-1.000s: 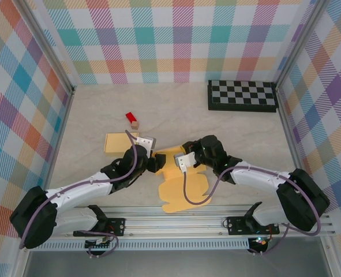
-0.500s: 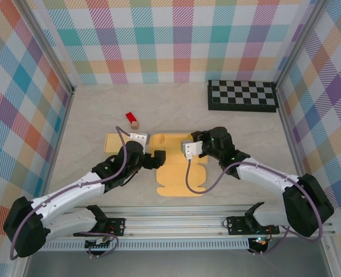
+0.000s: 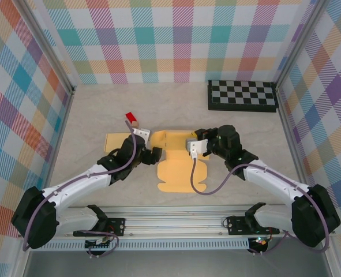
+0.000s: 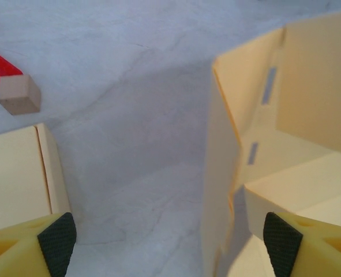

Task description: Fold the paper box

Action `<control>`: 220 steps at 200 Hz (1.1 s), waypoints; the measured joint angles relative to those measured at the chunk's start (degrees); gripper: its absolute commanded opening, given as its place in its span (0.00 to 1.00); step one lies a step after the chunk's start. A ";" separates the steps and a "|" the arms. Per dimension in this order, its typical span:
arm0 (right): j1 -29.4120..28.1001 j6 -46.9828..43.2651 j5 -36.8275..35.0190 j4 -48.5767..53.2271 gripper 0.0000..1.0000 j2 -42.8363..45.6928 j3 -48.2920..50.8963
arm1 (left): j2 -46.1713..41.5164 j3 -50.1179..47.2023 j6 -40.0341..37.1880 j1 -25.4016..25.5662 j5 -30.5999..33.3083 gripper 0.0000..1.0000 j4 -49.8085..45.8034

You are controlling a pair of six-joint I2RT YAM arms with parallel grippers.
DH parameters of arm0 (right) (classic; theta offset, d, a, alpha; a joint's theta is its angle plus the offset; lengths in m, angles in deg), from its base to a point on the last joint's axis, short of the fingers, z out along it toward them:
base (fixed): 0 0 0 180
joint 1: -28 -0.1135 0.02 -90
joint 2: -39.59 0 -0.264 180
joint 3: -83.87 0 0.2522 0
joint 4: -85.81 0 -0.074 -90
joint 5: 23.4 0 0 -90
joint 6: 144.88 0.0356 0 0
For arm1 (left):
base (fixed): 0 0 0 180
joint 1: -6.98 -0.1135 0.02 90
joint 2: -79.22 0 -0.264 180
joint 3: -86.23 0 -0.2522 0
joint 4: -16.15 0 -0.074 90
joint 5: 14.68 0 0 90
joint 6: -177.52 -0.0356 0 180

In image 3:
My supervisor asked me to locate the yellow paper box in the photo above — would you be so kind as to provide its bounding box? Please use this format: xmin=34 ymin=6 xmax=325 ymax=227
xmin=149 ymin=129 xmax=211 ymax=193
xmin=105 ymin=132 xmax=136 ymax=154

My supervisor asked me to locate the black and grey checkerboard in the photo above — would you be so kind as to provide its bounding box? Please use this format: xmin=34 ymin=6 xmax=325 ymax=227
xmin=207 ymin=80 xmax=279 ymax=114

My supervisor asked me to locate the small circuit board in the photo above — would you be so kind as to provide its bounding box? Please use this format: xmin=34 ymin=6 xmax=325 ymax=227
xmin=248 ymin=236 xmax=271 ymax=253
xmin=85 ymin=238 xmax=113 ymax=251

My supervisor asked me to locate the grey metal panel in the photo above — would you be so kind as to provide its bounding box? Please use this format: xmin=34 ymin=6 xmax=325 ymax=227
xmin=23 ymin=250 xmax=332 ymax=277

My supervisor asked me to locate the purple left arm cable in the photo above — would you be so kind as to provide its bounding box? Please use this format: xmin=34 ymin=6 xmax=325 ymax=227
xmin=23 ymin=120 xmax=138 ymax=259

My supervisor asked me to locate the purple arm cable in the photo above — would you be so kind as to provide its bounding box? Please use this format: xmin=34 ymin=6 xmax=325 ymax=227
xmin=23 ymin=120 xmax=138 ymax=259
xmin=190 ymin=155 xmax=331 ymax=256

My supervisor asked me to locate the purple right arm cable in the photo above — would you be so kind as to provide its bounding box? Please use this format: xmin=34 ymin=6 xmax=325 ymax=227
xmin=190 ymin=155 xmax=331 ymax=256

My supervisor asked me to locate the aluminium side rail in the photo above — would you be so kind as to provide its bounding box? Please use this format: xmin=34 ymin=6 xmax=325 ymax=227
xmin=275 ymin=85 xmax=317 ymax=213
xmin=36 ymin=88 xmax=76 ymax=217

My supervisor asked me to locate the aluminium front rail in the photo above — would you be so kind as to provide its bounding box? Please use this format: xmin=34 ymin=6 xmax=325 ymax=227
xmin=18 ymin=205 xmax=337 ymax=239

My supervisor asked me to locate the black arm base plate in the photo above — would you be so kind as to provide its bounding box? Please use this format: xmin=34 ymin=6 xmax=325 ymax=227
xmin=73 ymin=218 xmax=126 ymax=237
xmin=227 ymin=216 xmax=280 ymax=236

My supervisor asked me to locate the white slotted cable duct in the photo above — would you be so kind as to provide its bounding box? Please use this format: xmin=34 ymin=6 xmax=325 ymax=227
xmin=31 ymin=241 xmax=250 ymax=251

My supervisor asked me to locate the aluminium frame post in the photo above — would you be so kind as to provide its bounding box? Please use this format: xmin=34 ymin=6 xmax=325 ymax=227
xmin=275 ymin=0 xmax=329 ymax=90
xmin=14 ymin=0 xmax=76 ymax=96

